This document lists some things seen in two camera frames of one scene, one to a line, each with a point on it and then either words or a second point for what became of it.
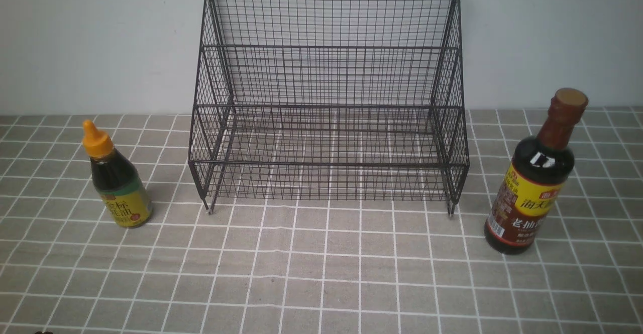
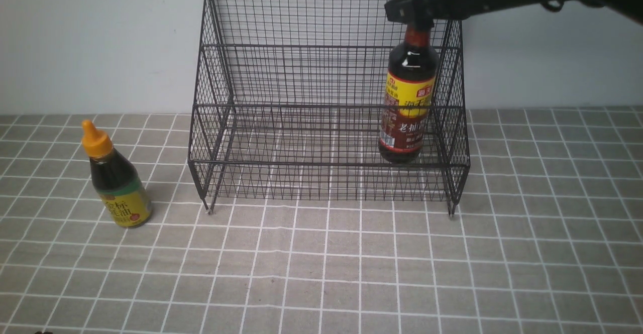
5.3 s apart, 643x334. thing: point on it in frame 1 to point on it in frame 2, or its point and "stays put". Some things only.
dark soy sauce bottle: [535, 177] to [410, 88]
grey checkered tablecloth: [337, 267] stays put
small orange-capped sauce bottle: [124, 196] stays put
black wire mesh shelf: [305, 92] stays put
